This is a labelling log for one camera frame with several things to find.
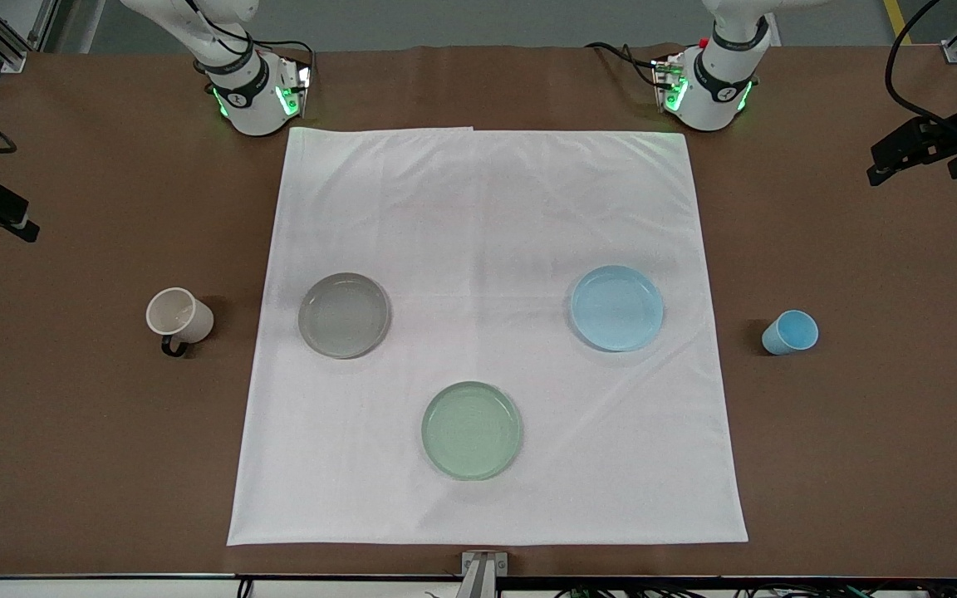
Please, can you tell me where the metal bracket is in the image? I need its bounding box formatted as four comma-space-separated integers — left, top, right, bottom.
455, 551, 509, 598

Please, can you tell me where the silver base connector block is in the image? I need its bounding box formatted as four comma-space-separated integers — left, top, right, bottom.
277, 55, 314, 119
652, 51, 690, 114

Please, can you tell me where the white mug with black handle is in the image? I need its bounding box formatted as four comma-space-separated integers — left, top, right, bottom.
145, 287, 215, 359

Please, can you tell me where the gray plate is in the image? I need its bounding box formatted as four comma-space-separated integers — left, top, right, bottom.
297, 272, 391, 360

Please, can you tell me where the white cloth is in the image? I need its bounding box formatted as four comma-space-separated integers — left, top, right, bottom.
227, 126, 749, 547

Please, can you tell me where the green plate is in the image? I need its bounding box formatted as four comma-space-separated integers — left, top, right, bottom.
420, 380, 523, 481

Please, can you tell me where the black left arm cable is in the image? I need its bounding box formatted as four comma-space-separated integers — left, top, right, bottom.
884, 0, 957, 125

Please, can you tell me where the blue cup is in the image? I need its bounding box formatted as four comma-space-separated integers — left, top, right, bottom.
761, 309, 820, 356

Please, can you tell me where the blue plate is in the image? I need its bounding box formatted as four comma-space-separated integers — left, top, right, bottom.
570, 264, 665, 353

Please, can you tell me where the black base cable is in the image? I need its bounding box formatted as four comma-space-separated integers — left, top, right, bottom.
584, 42, 664, 89
242, 37, 318, 92

